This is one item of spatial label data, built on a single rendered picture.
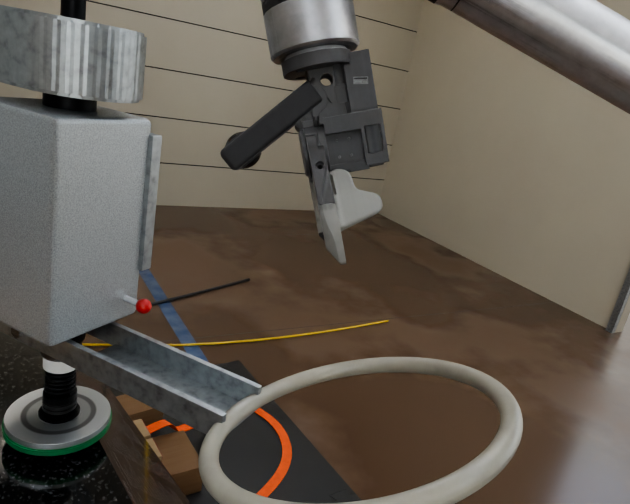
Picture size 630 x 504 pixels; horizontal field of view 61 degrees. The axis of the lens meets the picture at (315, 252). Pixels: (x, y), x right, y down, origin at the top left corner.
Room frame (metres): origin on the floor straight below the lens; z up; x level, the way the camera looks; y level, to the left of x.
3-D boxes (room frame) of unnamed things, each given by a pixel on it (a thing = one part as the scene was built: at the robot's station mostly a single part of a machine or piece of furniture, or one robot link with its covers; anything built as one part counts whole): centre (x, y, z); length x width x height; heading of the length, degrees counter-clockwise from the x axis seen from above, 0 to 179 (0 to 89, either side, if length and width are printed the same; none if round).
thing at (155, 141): (1.05, 0.38, 1.39); 0.08 x 0.03 x 0.28; 66
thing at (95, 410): (0.98, 0.49, 0.89); 0.21 x 0.21 x 0.01
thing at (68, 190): (1.01, 0.56, 1.34); 0.36 x 0.22 x 0.45; 66
